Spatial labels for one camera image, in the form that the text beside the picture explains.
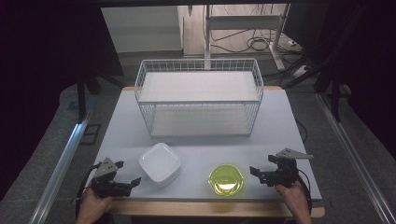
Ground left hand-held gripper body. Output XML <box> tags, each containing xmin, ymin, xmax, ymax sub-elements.
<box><xmin>90</xmin><ymin>157</ymin><xmax>134</xmax><ymax>199</ymax></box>

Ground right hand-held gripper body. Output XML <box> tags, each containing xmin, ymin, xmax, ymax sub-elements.
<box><xmin>258</xmin><ymin>147</ymin><xmax>315</xmax><ymax>189</ymax></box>

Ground green translucent bowl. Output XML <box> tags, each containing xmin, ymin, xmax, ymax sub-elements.
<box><xmin>207</xmin><ymin>163</ymin><xmax>246</xmax><ymax>197</ymax></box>

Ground white square bowl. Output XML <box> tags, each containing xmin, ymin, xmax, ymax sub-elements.
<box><xmin>138</xmin><ymin>142</ymin><xmax>182</xmax><ymax>188</ymax></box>

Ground white wire rack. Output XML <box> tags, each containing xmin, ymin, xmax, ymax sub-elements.
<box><xmin>134</xmin><ymin>58</ymin><xmax>265</xmax><ymax>139</ymax></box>

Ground person's left hand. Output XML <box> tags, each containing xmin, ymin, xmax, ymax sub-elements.
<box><xmin>79</xmin><ymin>186</ymin><xmax>114</xmax><ymax>217</ymax></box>

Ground person's right hand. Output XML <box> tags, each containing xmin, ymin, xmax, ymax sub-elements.
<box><xmin>274</xmin><ymin>181</ymin><xmax>308</xmax><ymax>216</ymax></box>

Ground black metal stand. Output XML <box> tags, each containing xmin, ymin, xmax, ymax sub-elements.
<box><xmin>313</xmin><ymin>60</ymin><xmax>345</xmax><ymax>123</ymax></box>
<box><xmin>75</xmin><ymin>73</ymin><xmax>105</xmax><ymax>123</ymax></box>

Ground white power strip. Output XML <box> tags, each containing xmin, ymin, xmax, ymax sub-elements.
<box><xmin>291</xmin><ymin>64</ymin><xmax>310</xmax><ymax>79</ymax></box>

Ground white panel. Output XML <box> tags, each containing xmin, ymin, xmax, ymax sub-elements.
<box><xmin>100</xmin><ymin>6</ymin><xmax>183</xmax><ymax>54</ymax></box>

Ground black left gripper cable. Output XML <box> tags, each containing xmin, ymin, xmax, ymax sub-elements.
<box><xmin>75</xmin><ymin>161</ymin><xmax>103</xmax><ymax>219</ymax></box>

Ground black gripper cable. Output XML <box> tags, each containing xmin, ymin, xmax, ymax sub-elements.
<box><xmin>296</xmin><ymin>168</ymin><xmax>314</xmax><ymax>216</ymax></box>
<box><xmin>75</xmin><ymin>161</ymin><xmax>103</xmax><ymax>219</ymax></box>

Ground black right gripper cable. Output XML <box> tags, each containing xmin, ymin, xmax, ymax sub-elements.
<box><xmin>296</xmin><ymin>168</ymin><xmax>314</xmax><ymax>216</ymax></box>

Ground aluminium rail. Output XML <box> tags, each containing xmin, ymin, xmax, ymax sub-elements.
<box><xmin>28</xmin><ymin>112</ymin><xmax>93</xmax><ymax>224</ymax></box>
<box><xmin>315</xmin><ymin>92</ymin><xmax>396</xmax><ymax>224</ymax></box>

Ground black floor cables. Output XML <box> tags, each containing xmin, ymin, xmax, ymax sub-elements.
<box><xmin>210</xmin><ymin>28</ymin><xmax>302</xmax><ymax>54</ymax></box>

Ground white metal desk frame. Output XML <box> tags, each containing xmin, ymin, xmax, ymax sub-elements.
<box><xmin>203</xmin><ymin>4</ymin><xmax>291</xmax><ymax>72</ymax></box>

